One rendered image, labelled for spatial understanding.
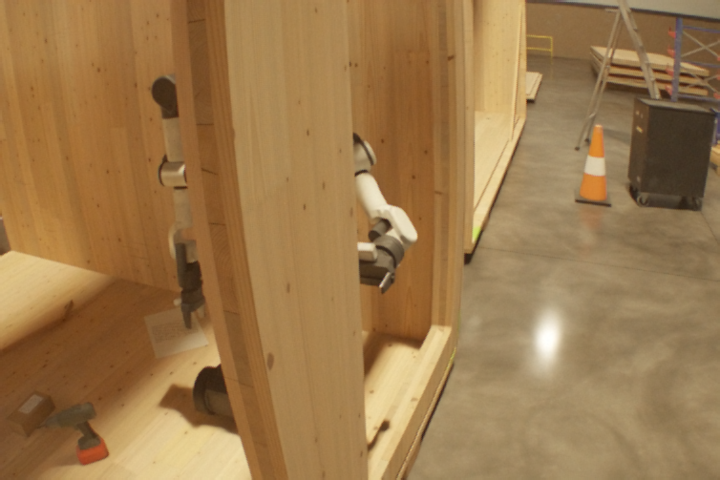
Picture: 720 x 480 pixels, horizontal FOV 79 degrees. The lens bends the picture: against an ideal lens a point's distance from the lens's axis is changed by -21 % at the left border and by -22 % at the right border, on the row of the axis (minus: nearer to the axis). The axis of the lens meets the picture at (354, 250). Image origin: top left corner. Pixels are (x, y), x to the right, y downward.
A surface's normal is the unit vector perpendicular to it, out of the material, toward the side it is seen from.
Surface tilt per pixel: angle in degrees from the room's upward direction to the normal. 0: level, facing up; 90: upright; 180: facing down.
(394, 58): 90
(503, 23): 90
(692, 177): 90
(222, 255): 90
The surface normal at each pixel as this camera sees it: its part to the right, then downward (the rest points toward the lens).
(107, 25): -0.37, 0.41
